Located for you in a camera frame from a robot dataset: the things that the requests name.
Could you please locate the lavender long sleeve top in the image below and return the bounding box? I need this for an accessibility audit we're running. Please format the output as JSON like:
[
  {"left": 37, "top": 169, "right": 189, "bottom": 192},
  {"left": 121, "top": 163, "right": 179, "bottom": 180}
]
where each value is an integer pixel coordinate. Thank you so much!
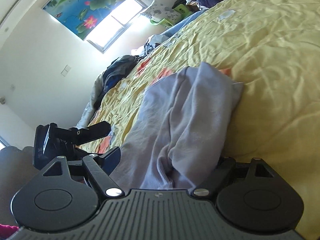
[{"left": 111, "top": 62, "right": 244, "bottom": 192}]

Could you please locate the dark red sleeve forearm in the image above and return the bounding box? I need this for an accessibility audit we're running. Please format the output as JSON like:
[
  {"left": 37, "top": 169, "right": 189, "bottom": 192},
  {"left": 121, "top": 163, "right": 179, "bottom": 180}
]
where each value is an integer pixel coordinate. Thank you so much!
[{"left": 0, "top": 224, "right": 19, "bottom": 239}]

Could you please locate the folded dark clothes stack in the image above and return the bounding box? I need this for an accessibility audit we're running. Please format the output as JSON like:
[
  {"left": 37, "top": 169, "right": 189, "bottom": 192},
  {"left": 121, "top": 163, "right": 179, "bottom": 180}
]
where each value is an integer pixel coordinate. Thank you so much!
[{"left": 93, "top": 55, "right": 142, "bottom": 109}]

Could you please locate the light patterned blanket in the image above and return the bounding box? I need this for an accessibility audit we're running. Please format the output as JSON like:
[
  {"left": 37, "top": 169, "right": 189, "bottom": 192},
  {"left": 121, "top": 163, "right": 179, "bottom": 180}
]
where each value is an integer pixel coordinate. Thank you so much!
[{"left": 75, "top": 72, "right": 104, "bottom": 129}]

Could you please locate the bright window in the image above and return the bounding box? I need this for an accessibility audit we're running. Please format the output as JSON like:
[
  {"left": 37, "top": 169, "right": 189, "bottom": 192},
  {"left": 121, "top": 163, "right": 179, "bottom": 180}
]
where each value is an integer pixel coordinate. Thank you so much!
[{"left": 85, "top": 0, "right": 147, "bottom": 53}]

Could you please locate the lotus print roller blind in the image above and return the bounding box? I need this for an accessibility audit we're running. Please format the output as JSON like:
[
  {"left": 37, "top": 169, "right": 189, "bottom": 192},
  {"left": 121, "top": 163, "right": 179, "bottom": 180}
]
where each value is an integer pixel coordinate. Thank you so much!
[{"left": 43, "top": 0, "right": 126, "bottom": 40}]

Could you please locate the floral white pillow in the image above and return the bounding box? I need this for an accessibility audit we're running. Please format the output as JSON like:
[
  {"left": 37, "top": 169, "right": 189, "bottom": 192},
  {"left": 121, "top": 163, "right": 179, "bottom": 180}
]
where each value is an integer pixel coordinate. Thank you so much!
[{"left": 141, "top": 0, "right": 182, "bottom": 24}]

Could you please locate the blue bed sheet edge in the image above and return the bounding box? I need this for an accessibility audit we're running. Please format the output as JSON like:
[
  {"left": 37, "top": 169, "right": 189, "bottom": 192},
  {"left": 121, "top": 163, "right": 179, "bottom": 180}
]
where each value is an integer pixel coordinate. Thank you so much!
[{"left": 161, "top": 10, "right": 206, "bottom": 37}]

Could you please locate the green plastic chair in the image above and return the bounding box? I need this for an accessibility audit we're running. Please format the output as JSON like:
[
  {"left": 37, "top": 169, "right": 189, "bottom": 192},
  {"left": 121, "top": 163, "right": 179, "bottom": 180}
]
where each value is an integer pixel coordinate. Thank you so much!
[{"left": 150, "top": 4, "right": 193, "bottom": 29}]

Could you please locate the yellow floral quilt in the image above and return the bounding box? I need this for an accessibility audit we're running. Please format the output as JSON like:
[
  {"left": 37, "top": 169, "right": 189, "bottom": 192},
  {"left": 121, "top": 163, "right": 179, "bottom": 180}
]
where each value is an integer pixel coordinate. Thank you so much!
[{"left": 92, "top": 0, "right": 319, "bottom": 239}]

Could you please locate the white wall switch plate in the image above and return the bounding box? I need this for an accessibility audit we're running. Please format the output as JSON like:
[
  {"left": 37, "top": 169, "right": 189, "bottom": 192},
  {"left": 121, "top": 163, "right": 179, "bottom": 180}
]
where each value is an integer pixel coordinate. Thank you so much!
[{"left": 61, "top": 65, "right": 71, "bottom": 77}]

